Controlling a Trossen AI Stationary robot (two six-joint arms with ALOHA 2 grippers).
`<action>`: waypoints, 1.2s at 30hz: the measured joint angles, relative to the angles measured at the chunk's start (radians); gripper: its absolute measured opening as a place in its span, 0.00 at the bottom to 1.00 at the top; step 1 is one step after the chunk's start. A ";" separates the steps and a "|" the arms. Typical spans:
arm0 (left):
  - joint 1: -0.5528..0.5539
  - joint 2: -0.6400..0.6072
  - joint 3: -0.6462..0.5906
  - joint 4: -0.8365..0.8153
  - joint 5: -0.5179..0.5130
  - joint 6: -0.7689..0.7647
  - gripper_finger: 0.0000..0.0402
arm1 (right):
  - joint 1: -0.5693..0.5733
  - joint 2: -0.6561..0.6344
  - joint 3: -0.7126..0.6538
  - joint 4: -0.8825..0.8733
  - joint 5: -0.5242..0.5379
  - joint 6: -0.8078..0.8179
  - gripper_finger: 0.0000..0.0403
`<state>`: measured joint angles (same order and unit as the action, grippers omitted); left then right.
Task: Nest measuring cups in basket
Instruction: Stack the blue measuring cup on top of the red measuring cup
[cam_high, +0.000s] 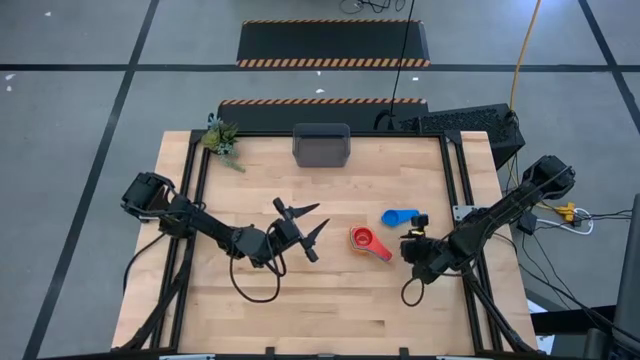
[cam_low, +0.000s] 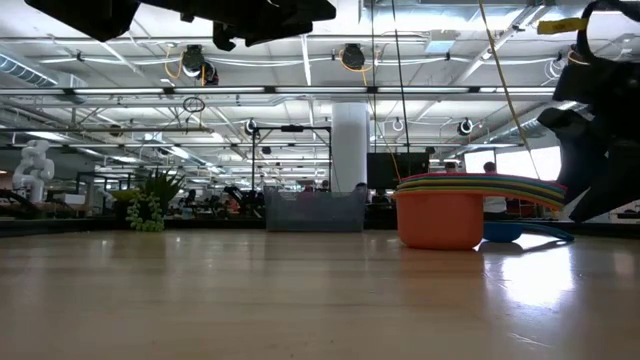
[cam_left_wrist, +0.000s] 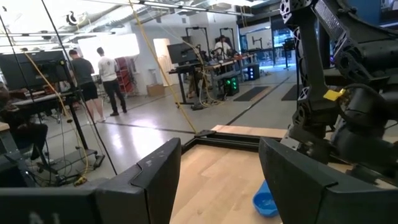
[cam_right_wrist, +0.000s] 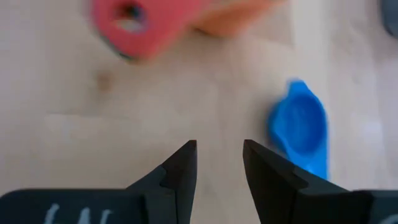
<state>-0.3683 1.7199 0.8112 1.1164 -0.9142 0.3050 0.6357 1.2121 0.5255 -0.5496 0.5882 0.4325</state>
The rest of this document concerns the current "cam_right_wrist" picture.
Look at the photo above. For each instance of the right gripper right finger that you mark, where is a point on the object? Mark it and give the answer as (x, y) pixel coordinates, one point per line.
(280, 193)

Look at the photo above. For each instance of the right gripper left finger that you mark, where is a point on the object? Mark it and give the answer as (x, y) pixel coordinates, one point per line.
(174, 186)

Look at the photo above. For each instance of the blue measuring cup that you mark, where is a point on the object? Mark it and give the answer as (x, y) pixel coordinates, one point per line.
(298, 124)

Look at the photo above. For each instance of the red measuring cup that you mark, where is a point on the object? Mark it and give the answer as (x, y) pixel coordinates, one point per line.
(174, 25)

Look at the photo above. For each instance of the orange measuring cup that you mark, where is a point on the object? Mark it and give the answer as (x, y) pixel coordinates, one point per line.
(236, 15)

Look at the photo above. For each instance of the grey translucent basket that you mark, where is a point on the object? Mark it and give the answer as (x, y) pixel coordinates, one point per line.
(391, 15)

